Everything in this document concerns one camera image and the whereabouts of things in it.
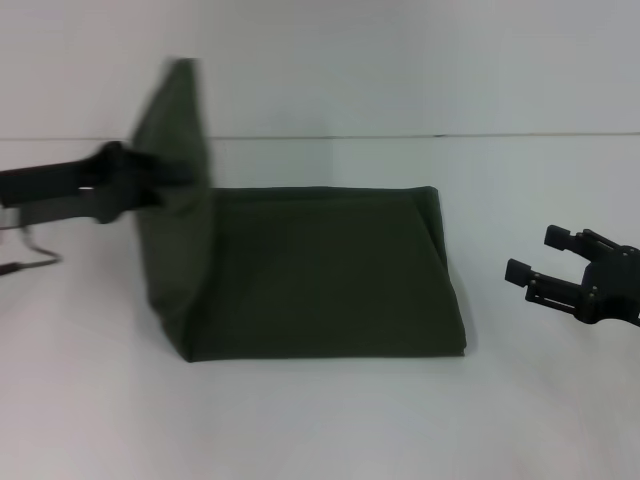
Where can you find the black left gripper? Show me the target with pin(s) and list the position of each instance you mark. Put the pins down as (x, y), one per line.
(60, 182)

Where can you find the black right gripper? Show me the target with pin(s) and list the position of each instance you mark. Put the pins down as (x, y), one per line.
(615, 290)

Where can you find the dark green shirt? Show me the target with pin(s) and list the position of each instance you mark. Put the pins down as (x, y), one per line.
(325, 270)

